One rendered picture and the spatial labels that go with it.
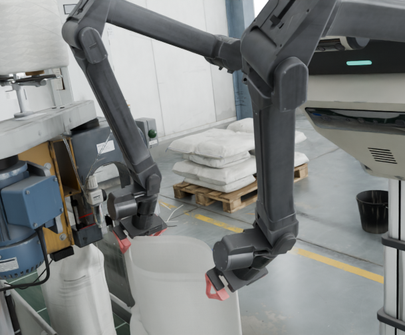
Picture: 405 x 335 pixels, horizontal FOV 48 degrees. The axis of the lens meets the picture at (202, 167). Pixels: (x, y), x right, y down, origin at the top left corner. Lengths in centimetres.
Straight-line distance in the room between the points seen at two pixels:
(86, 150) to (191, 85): 543
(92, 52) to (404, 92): 65
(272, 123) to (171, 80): 586
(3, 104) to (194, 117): 337
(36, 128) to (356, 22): 75
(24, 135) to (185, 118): 566
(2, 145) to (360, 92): 79
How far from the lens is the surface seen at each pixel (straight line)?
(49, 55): 107
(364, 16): 63
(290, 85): 57
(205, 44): 112
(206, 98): 690
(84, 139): 133
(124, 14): 101
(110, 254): 231
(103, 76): 101
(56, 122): 119
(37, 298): 254
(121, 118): 105
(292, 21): 56
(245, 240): 86
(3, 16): 108
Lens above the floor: 156
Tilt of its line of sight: 16 degrees down
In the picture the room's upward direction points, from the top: 7 degrees counter-clockwise
